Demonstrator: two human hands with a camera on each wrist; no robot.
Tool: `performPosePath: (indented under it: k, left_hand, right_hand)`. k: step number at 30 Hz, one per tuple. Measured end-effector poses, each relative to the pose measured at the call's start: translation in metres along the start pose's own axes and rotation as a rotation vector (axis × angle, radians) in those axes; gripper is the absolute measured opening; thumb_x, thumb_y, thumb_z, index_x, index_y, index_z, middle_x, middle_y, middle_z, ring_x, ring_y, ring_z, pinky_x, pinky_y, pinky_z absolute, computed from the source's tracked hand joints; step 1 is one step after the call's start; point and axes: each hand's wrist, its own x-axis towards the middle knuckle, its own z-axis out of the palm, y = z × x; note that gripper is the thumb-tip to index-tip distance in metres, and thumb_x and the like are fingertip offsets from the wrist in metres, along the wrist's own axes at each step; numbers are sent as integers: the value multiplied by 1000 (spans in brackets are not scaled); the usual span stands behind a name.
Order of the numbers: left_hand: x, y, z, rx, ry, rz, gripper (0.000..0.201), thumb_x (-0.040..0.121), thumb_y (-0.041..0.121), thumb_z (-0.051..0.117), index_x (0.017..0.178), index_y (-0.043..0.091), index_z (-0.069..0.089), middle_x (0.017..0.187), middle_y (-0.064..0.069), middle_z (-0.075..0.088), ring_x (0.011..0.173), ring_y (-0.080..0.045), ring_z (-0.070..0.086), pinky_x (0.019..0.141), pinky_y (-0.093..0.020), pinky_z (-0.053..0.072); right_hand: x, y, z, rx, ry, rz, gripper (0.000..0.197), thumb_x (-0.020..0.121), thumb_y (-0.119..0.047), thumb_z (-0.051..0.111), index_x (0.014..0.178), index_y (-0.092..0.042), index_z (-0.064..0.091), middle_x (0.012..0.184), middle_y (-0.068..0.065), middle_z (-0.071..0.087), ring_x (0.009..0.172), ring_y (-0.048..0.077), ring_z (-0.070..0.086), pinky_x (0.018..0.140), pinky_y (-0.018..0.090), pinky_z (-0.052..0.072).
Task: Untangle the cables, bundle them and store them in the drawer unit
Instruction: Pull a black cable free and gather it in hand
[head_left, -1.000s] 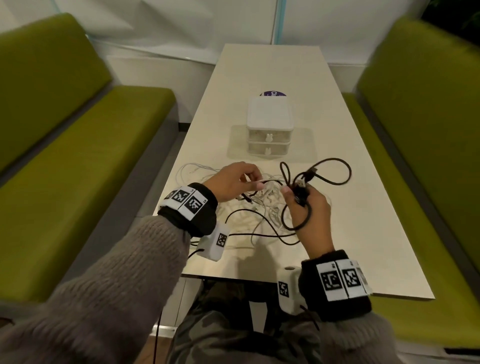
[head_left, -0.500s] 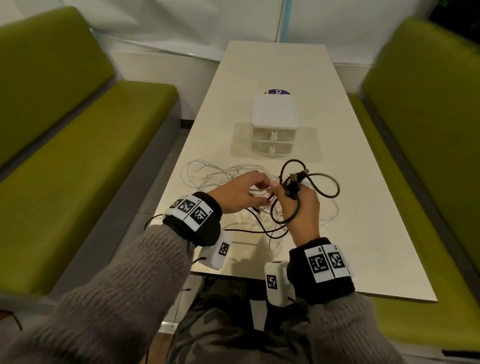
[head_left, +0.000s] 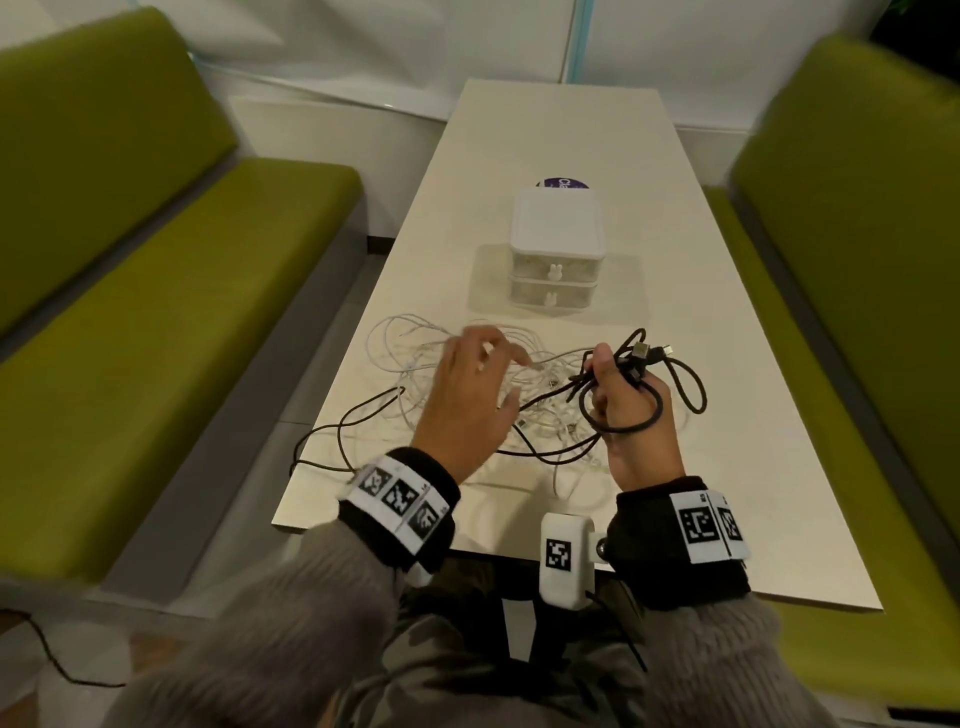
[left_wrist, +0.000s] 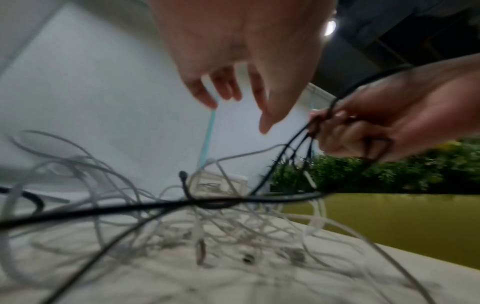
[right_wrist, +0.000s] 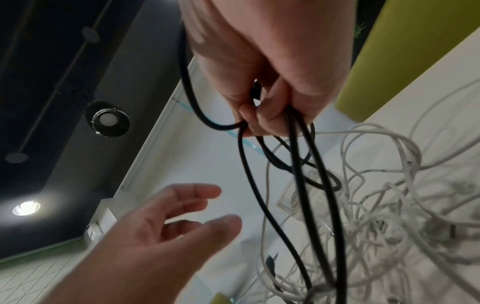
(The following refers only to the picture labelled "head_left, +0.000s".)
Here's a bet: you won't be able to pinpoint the person's left hand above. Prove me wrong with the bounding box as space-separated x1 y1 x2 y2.
410 324 530 485

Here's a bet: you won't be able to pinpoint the person's right hand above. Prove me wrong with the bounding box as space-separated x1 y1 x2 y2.
584 343 685 493

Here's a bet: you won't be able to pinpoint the tangle of white cables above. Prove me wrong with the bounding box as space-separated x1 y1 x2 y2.
363 313 624 496

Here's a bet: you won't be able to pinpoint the white drawer box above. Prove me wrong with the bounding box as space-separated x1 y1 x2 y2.
509 187 607 310

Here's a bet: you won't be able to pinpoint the person's left forearm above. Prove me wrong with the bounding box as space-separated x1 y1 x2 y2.
104 521 399 728

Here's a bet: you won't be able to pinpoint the person's right forearm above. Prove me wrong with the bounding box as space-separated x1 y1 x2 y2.
641 596 841 728

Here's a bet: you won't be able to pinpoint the person's camouflage trousers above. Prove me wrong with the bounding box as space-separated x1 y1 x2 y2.
329 558 654 728

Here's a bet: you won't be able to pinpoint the black right marker wristband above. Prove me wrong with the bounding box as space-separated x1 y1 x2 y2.
605 476 753 610

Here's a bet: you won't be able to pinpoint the black marker wristband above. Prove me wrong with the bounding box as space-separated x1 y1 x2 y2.
337 447 461 573
605 476 753 610

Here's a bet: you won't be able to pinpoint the black left marker wristband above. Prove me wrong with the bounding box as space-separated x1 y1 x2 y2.
337 447 461 573

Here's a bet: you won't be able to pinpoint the green bench sofa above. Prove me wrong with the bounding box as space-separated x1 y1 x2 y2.
704 33 960 710
0 7 365 586

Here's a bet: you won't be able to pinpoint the beige table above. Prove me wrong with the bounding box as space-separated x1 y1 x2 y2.
271 78 885 613

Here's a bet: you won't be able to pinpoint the light blue vertical strip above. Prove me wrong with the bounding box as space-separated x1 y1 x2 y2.
563 0 598 82

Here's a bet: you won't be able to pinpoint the green leafy plant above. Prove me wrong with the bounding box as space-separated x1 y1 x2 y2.
869 0 960 84

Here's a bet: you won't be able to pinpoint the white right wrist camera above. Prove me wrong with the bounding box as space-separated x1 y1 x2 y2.
539 512 613 613

